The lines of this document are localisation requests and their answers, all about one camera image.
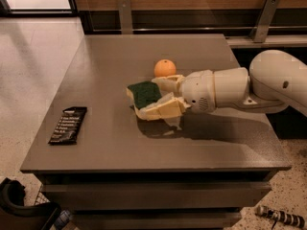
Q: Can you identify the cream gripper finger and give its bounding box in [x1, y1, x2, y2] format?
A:
[134, 93, 191, 121]
[152, 75, 185, 93]

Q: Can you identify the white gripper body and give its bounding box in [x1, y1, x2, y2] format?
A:
[179, 70, 216, 114]

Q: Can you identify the green and yellow sponge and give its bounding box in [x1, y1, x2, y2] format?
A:
[128, 81, 161, 109]

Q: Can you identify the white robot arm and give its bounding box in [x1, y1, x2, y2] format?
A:
[127, 50, 307, 121]

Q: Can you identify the black rxbar chocolate wrapper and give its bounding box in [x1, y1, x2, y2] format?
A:
[48, 106, 87, 146]

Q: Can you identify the orange fruit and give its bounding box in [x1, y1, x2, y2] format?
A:
[153, 59, 177, 77]

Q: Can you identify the grey upper drawer front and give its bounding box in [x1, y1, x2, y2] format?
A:
[43, 182, 271, 211]

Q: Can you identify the grey drawer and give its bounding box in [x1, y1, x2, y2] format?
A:
[73, 212, 241, 230]
[43, 182, 271, 211]

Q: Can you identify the grey lower drawer front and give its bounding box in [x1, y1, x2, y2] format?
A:
[73, 212, 241, 230]

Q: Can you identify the blue object under table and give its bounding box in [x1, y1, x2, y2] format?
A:
[54, 210, 72, 230]

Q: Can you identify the black white striped cylinder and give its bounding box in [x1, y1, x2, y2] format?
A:
[255, 205, 306, 229]

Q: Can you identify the black chair part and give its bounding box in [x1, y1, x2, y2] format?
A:
[0, 177, 61, 230]

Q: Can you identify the left metal bracket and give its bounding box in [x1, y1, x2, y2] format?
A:
[117, 0, 133, 35]

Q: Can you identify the metal bracket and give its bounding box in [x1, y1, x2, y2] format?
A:
[117, 0, 133, 35]
[249, 0, 280, 43]

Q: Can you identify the right metal bracket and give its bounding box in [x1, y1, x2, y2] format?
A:
[249, 0, 280, 43]

